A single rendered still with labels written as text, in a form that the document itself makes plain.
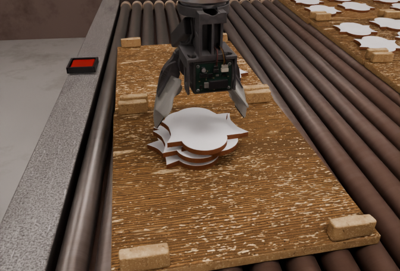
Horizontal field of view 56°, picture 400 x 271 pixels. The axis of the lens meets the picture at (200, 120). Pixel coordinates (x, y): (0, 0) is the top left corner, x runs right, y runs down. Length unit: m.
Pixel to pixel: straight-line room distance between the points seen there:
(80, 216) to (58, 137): 0.25
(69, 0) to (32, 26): 0.51
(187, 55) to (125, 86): 0.42
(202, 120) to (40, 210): 0.29
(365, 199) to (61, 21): 4.13
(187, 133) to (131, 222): 0.17
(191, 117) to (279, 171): 0.18
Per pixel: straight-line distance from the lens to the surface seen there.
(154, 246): 0.48
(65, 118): 0.86
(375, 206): 0.65
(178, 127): 0.64
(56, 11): 4.51
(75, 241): 0.56
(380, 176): 0.71
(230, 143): 0.62
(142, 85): 0.92
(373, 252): 0.57
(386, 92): 1.04
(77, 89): 0.99
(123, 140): 0.71
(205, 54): 0.52
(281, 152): 0.68
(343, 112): 0.90
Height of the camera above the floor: 1.32
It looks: 30 degrees down
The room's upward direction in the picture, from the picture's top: straight up
